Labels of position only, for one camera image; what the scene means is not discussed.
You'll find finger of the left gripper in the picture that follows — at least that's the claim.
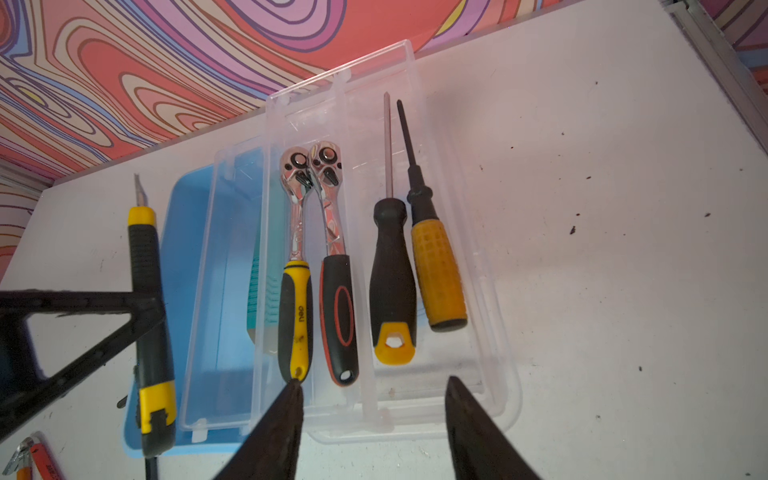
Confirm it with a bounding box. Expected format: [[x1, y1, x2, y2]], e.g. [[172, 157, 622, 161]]
[[1, 290, 151, 440]]

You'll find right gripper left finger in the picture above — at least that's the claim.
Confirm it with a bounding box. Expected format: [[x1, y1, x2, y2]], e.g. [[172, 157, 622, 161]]
[[215, 379, 304, 480]]

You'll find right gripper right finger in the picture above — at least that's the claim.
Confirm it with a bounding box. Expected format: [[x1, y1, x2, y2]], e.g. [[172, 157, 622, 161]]
[[445, 376, 540, 479]]

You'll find red hex key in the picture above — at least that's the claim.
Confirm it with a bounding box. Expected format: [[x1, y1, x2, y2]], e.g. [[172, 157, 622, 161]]
[[29, 436, 64, 480]]

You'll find large yellow black utility knife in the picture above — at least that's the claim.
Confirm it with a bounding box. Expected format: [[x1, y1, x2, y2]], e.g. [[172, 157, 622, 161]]
[[128, 175, 177, 458]]

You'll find small yellow handle screwdriver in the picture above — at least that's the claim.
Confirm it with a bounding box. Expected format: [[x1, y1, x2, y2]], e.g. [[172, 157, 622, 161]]
[[396, 100, 468, 332]]

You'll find small yellow black utility knife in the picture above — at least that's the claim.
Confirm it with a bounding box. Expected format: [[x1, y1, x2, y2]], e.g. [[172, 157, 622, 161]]
[[278, 147, 313, 382]]

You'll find screwdriver black orange handle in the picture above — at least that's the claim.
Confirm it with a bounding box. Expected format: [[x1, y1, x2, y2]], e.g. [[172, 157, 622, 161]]
[[369, 93, 416, 366]]

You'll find ratchet wrench dark handle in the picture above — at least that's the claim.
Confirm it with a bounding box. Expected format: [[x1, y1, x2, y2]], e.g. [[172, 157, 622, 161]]
[[310, 141, 359, 387]]

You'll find light blue plastic tool box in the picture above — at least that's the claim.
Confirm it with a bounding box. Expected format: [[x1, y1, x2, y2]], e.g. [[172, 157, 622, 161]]
[[161, 41, 522, 455]]

